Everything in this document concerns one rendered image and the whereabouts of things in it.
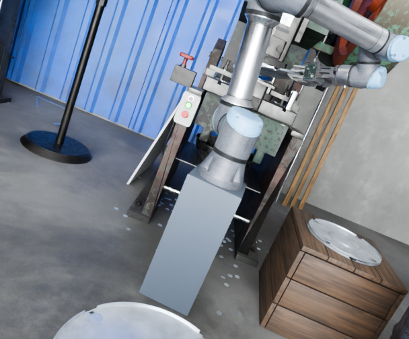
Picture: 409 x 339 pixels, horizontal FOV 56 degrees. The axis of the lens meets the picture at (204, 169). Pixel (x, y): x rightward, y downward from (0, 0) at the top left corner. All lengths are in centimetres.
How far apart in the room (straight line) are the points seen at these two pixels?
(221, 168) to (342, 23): 54
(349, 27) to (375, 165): 224
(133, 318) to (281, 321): 85
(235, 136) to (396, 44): 53
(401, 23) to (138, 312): 137
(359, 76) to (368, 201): 213
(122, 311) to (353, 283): 91
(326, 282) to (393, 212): 222
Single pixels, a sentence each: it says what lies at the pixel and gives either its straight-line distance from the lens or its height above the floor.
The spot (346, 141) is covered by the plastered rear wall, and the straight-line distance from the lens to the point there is 326.
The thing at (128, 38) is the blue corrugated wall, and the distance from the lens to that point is 315.
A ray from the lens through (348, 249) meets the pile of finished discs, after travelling 151.
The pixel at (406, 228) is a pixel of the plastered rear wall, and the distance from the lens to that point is 366.
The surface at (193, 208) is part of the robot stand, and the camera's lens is 118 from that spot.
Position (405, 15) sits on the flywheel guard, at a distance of 167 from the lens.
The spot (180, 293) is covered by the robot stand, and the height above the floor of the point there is 7.
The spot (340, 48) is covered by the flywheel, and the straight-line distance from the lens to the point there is 214.
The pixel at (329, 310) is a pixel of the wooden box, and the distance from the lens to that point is 147.
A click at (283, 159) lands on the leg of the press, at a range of 168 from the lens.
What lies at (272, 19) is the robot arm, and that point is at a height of 96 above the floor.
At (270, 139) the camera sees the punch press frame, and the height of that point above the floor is 56.
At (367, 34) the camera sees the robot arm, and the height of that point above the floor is 102.
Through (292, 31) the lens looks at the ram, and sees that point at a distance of 186.
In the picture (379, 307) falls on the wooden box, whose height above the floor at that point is 26.
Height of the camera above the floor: 79
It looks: 16 degrees down
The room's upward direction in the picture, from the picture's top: 23 degrees clockwise
